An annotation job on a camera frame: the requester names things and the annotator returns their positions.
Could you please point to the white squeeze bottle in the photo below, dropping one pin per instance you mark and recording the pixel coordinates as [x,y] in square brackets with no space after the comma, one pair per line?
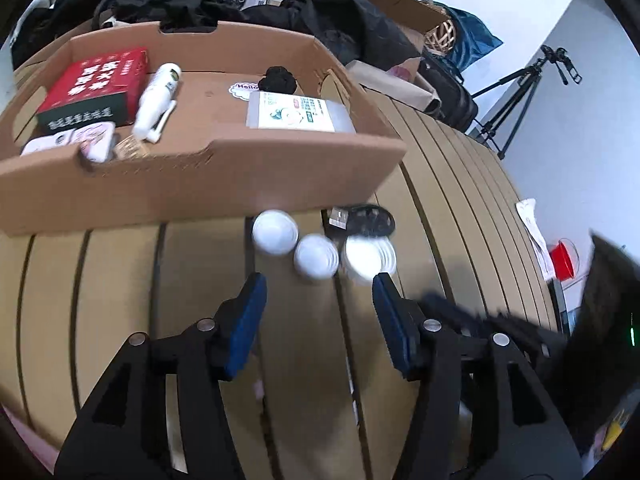
[157,97]

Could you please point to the white round cap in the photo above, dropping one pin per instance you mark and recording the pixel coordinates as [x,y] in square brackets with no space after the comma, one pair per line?
[370,259]

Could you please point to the black cloth pile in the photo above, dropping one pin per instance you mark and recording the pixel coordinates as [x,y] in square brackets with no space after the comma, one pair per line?
[350,25]

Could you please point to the red and green box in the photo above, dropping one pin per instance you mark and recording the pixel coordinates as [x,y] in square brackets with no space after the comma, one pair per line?
[85,90]

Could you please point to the white contact lens case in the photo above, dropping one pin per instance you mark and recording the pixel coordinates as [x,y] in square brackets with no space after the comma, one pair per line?
[295,245]

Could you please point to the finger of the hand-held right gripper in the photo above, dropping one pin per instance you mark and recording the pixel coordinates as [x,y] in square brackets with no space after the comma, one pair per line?
[527,332]

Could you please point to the pink and white pack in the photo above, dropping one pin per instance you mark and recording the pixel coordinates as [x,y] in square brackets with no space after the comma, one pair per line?
[60,142]

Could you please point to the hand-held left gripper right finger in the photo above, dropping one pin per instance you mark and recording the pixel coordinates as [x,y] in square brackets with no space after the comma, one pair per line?
[395,330]

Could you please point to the black oval case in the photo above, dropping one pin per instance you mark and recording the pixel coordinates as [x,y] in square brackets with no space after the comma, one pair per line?
[370,219]

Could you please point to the brown cardboard box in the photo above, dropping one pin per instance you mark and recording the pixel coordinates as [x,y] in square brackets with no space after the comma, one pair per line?
[400,7]

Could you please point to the clear plastic wipes pack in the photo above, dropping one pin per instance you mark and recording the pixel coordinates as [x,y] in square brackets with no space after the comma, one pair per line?
[300,112]

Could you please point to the blue bag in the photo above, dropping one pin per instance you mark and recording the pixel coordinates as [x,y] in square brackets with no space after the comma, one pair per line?
[475,35]

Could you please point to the cardboard tray box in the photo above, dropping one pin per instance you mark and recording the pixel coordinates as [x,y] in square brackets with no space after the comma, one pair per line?
[200,185]

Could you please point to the white sticker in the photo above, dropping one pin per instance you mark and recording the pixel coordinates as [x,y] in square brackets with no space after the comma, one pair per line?
[240,91]

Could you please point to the brown paper tag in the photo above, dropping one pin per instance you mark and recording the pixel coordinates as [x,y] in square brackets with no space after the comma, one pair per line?
[131,147]

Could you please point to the red bucket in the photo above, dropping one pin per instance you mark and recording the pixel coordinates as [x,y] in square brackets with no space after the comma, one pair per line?
[562,260]

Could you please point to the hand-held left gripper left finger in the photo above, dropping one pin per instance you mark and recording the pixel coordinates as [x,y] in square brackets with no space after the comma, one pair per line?
[245,330]

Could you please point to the wicker basket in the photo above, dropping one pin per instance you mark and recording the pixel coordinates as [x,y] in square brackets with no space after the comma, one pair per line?
[442,32]

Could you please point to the white paper slips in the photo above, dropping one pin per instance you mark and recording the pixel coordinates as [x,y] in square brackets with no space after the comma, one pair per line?
[532,230]

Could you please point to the beige paper bag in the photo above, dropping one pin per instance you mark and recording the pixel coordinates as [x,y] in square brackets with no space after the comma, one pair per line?
[390,82]

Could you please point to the black tripod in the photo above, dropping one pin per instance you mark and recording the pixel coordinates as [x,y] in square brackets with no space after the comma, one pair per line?
[510,95]

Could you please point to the black scrunchie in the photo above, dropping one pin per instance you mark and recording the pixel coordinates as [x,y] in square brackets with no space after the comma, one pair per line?
[276,80]

